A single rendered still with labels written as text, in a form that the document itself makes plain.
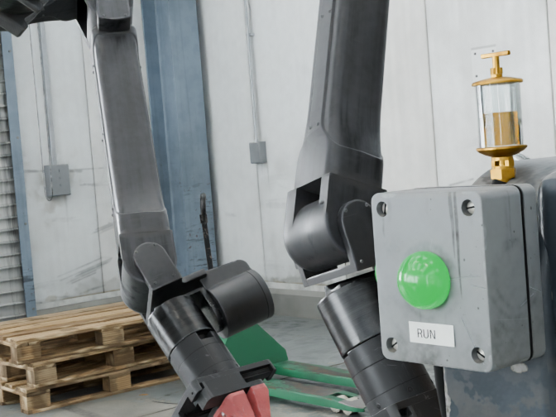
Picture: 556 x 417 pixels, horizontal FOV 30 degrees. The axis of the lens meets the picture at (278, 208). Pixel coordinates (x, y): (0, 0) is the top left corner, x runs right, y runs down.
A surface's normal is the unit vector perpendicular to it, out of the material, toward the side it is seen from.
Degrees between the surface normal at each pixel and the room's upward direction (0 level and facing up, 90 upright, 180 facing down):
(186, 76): 90
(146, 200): 43
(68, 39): 90
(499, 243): 90
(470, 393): 90
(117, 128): 53
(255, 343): 75
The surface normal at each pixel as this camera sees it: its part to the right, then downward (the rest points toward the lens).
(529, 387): -0.76, 0.09
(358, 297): 0.07, -0.36
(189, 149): 0.65, -0.01
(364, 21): 0.46, -0.24
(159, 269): 0.15, -0.58
